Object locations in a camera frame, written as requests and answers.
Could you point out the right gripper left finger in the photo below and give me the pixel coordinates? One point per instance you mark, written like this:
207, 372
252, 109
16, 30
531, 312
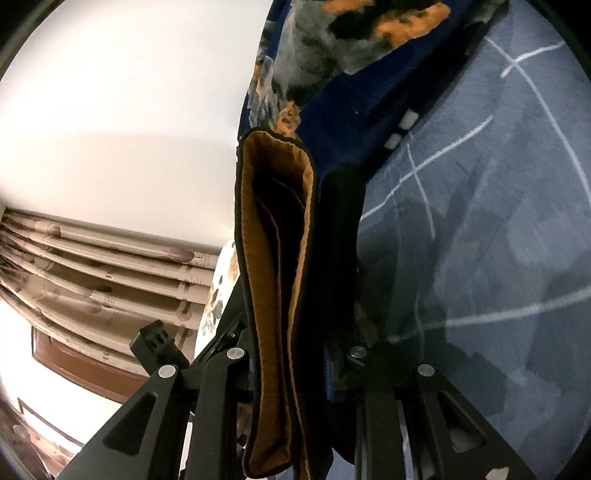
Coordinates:
181, 424

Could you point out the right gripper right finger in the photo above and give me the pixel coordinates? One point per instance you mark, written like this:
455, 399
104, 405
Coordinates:
394, 418

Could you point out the black pants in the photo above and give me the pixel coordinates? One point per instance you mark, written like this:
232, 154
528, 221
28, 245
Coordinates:
295, 232

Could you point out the brown wooden furniture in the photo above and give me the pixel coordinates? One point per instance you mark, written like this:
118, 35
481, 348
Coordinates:
104, 380

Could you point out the beige floral curtain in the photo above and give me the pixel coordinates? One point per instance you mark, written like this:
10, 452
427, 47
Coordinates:
93, 290

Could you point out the white floral pillow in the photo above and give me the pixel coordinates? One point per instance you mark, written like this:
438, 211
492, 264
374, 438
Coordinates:
225, 276

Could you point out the blue grid bedsheet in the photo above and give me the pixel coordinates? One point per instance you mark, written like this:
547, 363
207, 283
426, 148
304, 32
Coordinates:
473, 246

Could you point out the navy dog print blanket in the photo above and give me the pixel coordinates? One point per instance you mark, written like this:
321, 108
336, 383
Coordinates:
349, 79

